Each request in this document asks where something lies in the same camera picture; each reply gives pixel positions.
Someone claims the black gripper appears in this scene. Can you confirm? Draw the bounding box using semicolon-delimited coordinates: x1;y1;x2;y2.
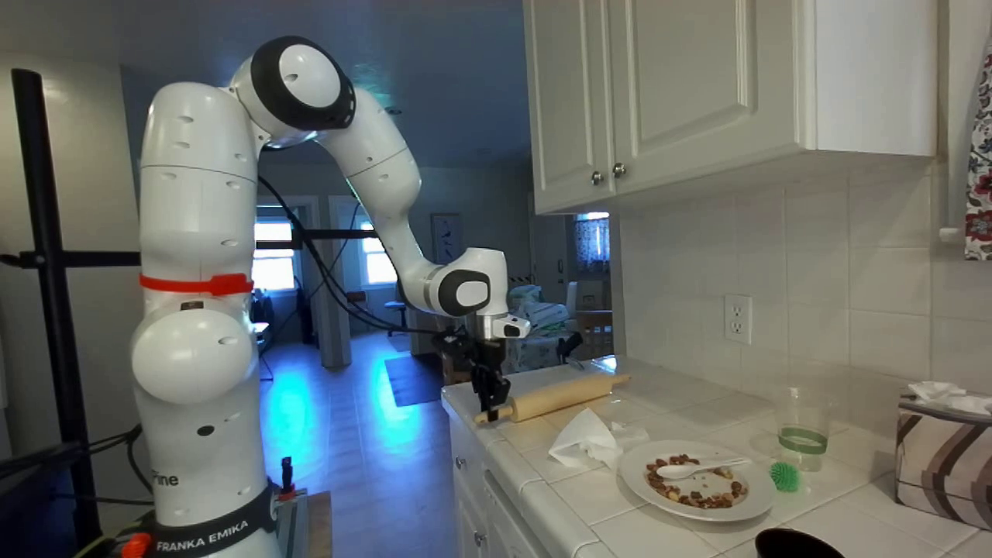
464;335;518;425

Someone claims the wooden rolling pin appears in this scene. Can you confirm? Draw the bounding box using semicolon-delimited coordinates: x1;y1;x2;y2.
475;369;630;429

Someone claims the dark floor rug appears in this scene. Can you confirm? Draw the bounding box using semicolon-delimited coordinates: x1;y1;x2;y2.
382;350;446;410

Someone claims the bed with light bedding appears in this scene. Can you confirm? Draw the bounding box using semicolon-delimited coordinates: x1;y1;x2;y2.
508;281;583;369

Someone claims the crumpled white paper towel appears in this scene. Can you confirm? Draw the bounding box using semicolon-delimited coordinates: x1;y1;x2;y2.
547;405;625;474

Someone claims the bright room window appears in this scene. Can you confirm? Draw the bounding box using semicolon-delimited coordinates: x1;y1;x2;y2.
360;221;404;288
250;211;305;297

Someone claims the white utensil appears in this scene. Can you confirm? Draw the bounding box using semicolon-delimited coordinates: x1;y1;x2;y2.
654;460;745;482

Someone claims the black clamp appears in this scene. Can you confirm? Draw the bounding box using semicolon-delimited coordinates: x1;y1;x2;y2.
276;457;305;507

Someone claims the robot mounting table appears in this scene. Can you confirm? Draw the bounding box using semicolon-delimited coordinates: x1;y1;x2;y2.
271;485;335;558

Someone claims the white plate with food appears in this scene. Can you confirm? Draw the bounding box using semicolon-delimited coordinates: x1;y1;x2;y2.
617;441;779;527

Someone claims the small green object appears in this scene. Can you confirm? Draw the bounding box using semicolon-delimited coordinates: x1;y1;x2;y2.
769;460;805;497

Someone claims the clear drinking glass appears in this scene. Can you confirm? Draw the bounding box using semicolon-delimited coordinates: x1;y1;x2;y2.
776;385;832;474

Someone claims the white upper cabinet door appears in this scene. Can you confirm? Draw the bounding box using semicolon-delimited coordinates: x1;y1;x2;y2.
603;0;816;197
521;0;615;216

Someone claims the black cup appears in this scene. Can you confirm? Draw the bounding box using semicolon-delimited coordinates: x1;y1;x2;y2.
752;527;846;558

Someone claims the small orange object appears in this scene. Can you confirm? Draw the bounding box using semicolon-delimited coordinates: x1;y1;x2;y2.
114;530;157;558

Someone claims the white crumpled paper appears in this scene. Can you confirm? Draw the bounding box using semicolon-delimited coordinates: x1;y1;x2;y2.
904;378;992;417

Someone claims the black stand pole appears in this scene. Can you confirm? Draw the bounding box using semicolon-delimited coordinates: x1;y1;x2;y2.
0;66;142;523

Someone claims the white upper cabinet box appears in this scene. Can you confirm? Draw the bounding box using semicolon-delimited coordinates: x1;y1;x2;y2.
800;0;943;197

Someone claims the floral window curtain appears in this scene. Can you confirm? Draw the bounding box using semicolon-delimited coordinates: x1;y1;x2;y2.
960;42;992;264

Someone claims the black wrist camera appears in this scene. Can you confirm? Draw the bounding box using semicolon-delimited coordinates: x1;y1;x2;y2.
438;324;493;364

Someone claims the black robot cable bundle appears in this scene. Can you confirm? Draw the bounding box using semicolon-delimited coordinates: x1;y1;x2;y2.
253;174;458;342

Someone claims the white wall outlet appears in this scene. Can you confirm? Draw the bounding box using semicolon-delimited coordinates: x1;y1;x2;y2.
721;294;755;348

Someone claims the red strap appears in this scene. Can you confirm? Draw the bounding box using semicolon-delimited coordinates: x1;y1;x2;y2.
136;271;258;299

